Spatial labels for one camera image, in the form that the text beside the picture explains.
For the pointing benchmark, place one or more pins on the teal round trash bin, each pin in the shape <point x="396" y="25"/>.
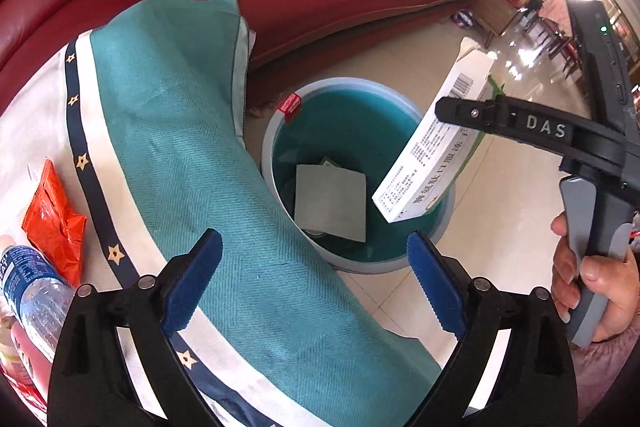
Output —
<point x="350" y="117"/>

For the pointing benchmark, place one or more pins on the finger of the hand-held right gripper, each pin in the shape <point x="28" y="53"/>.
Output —
<point x="545" y="127"/>

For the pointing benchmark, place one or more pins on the red tag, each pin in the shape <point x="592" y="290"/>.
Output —
<point x="289" y="104"/>

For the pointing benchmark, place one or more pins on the pink white drink bottle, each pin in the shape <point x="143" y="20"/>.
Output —
<point x="22" y="367"/>

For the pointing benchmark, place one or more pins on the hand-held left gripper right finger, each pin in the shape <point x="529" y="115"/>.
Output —
<point x="435" y="279"/>

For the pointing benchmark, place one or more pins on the grey paper card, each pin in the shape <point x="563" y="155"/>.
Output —
<point x="330" y="202"/>

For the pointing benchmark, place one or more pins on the white medicine box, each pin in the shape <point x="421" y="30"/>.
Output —
<point x="425" y="167"/>

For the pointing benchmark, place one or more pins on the person's right forearm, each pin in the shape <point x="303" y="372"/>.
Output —
<point x="610" y="377"/>

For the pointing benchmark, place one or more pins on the person's right hand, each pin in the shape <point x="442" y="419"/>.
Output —
<point x="617" y="292"/>

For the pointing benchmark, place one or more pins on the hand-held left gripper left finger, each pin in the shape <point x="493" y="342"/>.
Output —
<point x="192" y="279"/>

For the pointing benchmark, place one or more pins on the pair of slippers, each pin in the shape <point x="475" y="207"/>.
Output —
<point x="464" y="19"/>

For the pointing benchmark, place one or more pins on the orange snack packet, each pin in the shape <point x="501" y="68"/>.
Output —
<point x="50" y="222"/>

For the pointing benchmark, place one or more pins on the clear plastic water bottle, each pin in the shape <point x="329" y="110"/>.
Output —
<point x="30" y="292"/>

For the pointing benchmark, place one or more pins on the striped teal white blanket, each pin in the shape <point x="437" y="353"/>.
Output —
<point x="175" y="132"/>

